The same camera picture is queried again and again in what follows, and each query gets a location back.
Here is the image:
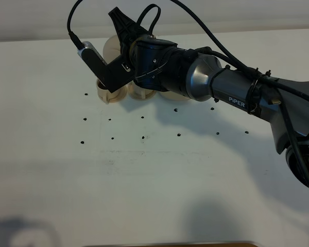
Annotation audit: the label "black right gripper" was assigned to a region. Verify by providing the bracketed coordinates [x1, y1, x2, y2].
[109, 7, 198, 97]

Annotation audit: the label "beige saucer under cup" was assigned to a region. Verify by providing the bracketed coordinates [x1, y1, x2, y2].
[127, 82, 156, 100]
[118, 86, 127, 102]

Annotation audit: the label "beige teacup left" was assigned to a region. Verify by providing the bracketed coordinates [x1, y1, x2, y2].
[96, 79, 119, 104]

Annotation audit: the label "beige teacup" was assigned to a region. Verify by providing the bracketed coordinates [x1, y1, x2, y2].
[128, 82, 152, 100]
[96, 79, 119, 104]

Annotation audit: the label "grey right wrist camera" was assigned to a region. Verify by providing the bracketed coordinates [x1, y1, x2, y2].
[77, 41, 134, 93]

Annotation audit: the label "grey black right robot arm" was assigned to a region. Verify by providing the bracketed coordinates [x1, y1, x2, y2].
[109, 5, 309, 188]

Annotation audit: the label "round beige teapot saucer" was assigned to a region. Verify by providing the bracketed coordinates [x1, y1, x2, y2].
[160, 91, 190, 101]

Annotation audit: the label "beige teacup centre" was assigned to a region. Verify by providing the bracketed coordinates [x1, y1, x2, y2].
[128, 82, 152, 100]

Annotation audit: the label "beige teapot with lid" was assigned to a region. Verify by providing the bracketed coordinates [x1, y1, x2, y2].
[102, 35, 121, 64]

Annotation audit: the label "black right camera cable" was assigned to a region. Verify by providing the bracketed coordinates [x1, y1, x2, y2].
[67, 0, 309, 199]

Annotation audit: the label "beige saucer under left cup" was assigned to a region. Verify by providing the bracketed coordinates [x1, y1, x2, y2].
[118, 86, 127, 102]

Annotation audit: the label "beige saucer under centre cup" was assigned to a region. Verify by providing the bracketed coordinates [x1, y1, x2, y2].
[127, 82, 156, 100]

